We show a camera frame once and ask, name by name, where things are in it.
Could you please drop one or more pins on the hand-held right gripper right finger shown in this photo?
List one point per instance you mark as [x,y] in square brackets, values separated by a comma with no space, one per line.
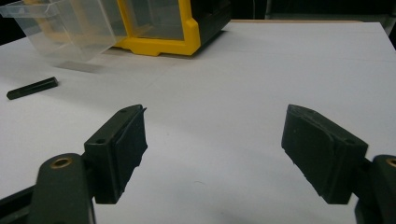
[323,155]

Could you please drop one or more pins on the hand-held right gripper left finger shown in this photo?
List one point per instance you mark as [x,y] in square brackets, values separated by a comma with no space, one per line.
[115,152]

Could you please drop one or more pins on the black bar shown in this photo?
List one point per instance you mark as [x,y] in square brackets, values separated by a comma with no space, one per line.
[32,88]

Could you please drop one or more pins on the clear plastic drawer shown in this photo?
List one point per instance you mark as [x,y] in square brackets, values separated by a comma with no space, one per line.
[67,29]

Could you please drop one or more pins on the yellow and black drawer cabinet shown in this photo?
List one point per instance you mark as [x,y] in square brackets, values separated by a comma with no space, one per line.
[174,26]

